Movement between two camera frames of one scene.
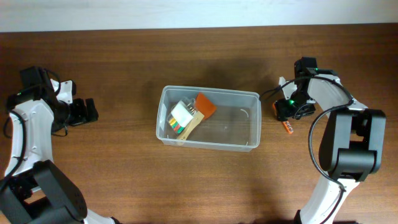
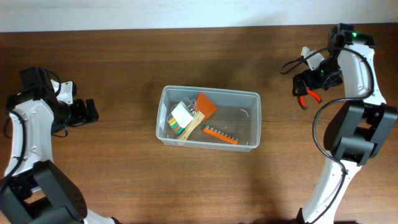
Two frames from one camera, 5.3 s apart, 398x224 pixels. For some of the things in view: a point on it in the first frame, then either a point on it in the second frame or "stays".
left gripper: (79, 104) stays
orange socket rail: (286, 124) → (219, 134)
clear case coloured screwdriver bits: (180, 114) stays
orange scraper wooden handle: (204, 108) stays
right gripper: (283, 112) → (311, 84)
